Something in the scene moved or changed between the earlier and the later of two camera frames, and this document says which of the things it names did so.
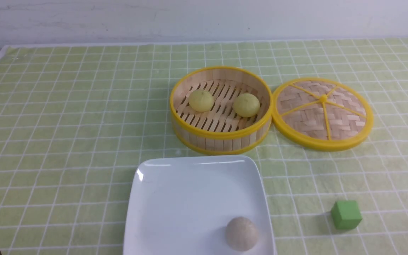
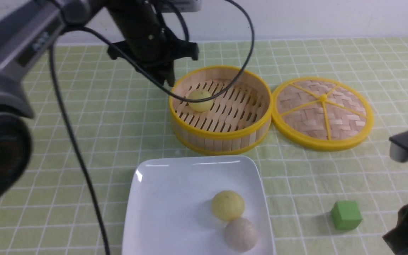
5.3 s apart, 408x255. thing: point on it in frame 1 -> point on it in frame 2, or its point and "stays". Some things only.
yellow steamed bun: x=200 y=100 stays
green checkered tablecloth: x=61 y=126 stays
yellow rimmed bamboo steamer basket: x=218 y=110 stays
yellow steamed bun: x=246 y=105 -> x=228 y=205
